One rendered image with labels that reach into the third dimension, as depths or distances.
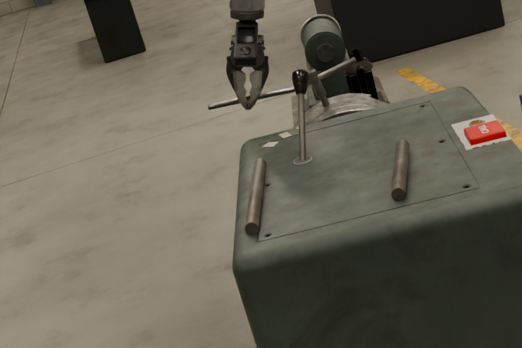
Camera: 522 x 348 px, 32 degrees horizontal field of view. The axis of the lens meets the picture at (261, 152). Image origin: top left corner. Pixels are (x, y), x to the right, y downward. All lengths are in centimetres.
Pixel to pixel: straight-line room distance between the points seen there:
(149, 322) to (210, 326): 32
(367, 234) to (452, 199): 14
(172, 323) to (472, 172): 265
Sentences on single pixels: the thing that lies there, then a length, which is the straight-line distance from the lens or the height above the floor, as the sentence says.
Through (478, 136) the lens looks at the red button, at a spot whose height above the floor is 127.
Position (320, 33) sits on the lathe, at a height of 115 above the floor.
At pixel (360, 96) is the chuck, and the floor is 123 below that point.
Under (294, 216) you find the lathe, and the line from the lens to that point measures 146.
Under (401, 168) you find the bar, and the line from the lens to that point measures 148.
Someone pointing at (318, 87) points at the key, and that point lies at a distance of 200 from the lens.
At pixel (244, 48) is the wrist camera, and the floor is 143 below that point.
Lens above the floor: 184
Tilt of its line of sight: 19 degrees down
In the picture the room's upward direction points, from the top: 16 degrees counter-clockwise
